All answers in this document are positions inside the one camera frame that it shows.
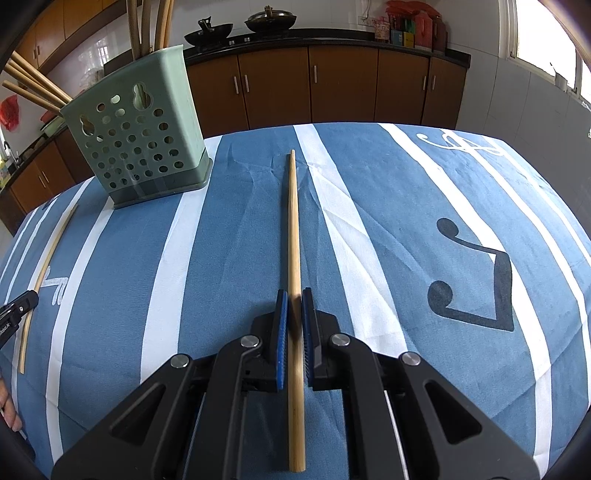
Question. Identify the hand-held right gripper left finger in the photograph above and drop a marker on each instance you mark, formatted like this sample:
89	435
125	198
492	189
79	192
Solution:
282	344

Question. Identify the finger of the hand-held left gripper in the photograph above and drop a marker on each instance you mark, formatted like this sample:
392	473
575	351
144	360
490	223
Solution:
23	307

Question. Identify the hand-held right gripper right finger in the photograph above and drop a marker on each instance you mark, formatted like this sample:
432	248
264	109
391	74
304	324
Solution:
306	344

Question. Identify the green perforated chopstick holder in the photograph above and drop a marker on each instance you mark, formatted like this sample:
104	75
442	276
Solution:
171	69

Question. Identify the person's left hand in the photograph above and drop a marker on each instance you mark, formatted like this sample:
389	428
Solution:
9	408

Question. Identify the wooden base cabinet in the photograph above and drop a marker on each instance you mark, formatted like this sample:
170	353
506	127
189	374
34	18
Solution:
346	87
32	177

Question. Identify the blue striped tablecloth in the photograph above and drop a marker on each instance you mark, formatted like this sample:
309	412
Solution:
369	207

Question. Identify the red basin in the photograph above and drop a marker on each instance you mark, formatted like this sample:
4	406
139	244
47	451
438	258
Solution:
53	121

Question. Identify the red plastic bag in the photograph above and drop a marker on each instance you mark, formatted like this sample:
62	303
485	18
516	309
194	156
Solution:
9	113

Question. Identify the dark brown board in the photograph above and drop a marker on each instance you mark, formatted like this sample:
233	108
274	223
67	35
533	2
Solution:
117	62

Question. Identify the black kitchen countertop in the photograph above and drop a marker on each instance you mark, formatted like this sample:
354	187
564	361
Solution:
323	39

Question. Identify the colourful seasoning boxes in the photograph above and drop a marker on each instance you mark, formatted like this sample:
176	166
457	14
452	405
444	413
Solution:
402	34

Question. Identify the black wok with lid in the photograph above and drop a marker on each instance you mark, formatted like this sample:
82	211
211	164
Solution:
270	19

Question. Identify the pink box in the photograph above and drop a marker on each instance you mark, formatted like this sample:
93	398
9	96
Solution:
382	26

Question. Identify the red plastic container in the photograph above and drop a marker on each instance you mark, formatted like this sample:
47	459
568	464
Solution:
422	27

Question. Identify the window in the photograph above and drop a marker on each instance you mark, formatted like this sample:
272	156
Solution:
545	37

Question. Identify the wooden wall cabinet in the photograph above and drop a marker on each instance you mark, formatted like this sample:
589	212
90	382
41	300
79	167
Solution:
64	27

